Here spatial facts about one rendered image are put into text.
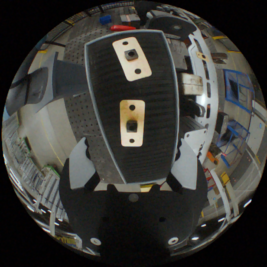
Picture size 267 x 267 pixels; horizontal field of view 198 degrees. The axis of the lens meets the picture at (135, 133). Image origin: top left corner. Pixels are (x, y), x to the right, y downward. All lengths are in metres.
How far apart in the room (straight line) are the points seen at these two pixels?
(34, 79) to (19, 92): 0.07
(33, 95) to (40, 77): 0.06
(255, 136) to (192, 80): 7.99
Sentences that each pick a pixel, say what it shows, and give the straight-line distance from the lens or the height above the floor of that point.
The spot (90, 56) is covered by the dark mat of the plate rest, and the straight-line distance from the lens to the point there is 0.17.
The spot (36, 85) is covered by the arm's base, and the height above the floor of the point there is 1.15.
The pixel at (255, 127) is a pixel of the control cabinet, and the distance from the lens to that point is 8.11.
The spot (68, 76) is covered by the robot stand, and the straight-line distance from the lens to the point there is 0.42.
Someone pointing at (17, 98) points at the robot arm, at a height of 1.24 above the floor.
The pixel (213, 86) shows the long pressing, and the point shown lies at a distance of 0.48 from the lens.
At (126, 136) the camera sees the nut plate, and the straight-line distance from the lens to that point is 0.16.
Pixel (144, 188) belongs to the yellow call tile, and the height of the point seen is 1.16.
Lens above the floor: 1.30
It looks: 61 degrees down
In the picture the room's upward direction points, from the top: 177 degrees clockwise
